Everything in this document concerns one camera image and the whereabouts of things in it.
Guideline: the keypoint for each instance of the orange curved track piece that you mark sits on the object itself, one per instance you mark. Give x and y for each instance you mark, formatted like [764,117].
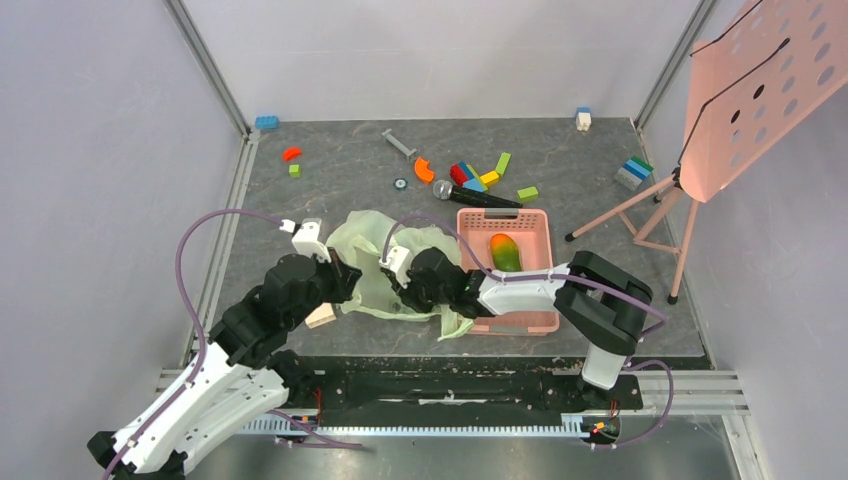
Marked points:
[423,170]

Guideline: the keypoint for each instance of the white large brick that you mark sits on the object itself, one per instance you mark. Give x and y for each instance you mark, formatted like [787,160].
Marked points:
[320,316]

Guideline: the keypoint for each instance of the long green block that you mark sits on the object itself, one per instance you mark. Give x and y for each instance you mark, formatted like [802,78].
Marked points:
[503,163]

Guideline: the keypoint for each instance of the blue brick at wall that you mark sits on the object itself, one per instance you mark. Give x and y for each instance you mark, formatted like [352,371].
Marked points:
[266,122]

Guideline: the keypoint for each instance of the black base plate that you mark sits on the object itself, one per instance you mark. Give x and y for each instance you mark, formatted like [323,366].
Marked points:
[352,381]

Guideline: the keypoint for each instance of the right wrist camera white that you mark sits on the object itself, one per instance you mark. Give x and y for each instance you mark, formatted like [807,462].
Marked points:
[397,260]

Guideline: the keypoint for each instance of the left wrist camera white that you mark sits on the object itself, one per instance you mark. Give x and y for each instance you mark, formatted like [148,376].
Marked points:
[306,238]

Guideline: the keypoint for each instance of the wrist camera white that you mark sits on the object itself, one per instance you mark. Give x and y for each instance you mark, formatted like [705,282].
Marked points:
[306,238]
[397,260]

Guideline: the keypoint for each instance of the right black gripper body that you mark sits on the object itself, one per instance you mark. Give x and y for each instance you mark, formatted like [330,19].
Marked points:
[407,291]

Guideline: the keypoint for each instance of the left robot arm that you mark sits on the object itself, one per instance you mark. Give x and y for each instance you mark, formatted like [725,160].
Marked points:
[243,372]

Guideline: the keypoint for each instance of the pink music stand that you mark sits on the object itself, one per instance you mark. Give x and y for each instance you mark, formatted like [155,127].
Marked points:
[769,68]

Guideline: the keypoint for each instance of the pink plastic basket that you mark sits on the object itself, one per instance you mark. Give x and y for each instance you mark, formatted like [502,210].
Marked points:
[530,229]

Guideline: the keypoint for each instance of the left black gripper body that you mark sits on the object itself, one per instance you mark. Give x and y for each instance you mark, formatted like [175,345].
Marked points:
[331,285]

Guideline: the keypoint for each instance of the short green block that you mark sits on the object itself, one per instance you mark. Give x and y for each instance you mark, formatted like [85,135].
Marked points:
[527,194]

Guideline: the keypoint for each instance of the fake mango green orange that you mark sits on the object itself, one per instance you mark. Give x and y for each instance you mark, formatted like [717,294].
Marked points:
[505,253]

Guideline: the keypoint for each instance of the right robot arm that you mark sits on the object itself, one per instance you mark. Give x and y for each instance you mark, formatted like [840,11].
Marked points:
[607,305]

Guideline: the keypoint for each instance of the grey blue green brick stack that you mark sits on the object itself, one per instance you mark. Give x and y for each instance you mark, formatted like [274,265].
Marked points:
[633,173]

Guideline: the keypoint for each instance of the black microphone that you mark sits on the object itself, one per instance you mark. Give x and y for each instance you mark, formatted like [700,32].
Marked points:
[445,190]

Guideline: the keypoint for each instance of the red arch block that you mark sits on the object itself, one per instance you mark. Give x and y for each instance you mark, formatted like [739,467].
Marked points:
[291,153]

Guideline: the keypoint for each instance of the yellow small block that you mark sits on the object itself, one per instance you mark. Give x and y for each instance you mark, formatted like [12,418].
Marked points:
[490,178]

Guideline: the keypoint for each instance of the white blue small brick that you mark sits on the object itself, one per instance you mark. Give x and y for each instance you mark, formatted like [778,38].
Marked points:
[583,119]

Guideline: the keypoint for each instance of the red blue brick stack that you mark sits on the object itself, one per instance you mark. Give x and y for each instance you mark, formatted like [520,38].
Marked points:
[464,176]

